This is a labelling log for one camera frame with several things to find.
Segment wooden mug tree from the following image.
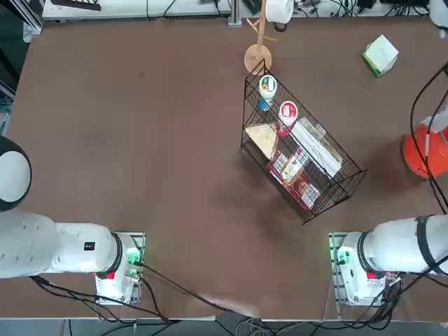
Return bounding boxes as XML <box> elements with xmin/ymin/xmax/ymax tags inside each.
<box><xmin>244</xmin><ymin>0</ymin><xmax>278</xmax><ymax>76</ymax></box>

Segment green tissue pack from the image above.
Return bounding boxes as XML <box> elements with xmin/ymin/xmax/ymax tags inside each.
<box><xmin>362</xmin><ymin>34</ymin><xmax>400</xmax><ymax>78</ymax></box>

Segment green lid jar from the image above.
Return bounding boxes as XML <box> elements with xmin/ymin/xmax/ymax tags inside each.
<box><xmin>258</xmin><ymin>74</ymin><xmax>278</xmax><ymax>102</ymax></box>

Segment black cable on table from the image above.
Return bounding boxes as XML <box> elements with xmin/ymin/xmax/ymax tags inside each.
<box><xmin>134</xmin><ymin>260</ymin><xmax>246</xmax><ymax>316</ymax></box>

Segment orange round bin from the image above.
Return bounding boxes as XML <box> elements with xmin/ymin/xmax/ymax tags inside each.
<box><xmin>401</xmin><ymin>124</ymin><xmax>448</xmax><ymax>180</ymax></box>

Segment aluminium camera post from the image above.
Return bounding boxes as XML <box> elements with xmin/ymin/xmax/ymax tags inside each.
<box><xmin>227</xmin><ymin>0</ymin><xmax>243</xmax><ymax>27</ymax></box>

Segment white mug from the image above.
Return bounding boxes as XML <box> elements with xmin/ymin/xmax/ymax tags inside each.
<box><xmin>265</xmin><ymin>0</ymin><xmax>295</xmax><ymax>33</ymax></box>

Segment red lid jar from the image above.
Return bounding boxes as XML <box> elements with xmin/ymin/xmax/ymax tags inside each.
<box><xmin>278</xmin><ymin>100</ymin><xmax>300</xmax><ymax>137</ymax></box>

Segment yellow snack packet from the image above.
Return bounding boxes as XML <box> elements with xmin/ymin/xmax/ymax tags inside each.
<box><xmin>290</xmin><ymin>117</ymin><xmax>344</xmax><ymax>179</ymax></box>

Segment packed triangle sandwich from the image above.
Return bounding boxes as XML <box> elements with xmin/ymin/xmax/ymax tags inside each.
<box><xmin>244</xmin><ymin>122</ymin><xmax>280</xmax><ymax>159</ymax></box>

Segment red brown biscuit pack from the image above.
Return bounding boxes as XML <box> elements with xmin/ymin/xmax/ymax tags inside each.
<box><xmin>267</xmin><ymin>148</ymin><xmax>321</xmax><ymax>211</ymax></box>

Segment black wire shelf rack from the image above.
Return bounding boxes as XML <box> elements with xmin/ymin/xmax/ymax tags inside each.
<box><xmin>239</xmin><ymin>58</ymin><xmax>368</xmax><ymax>225</ymax></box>

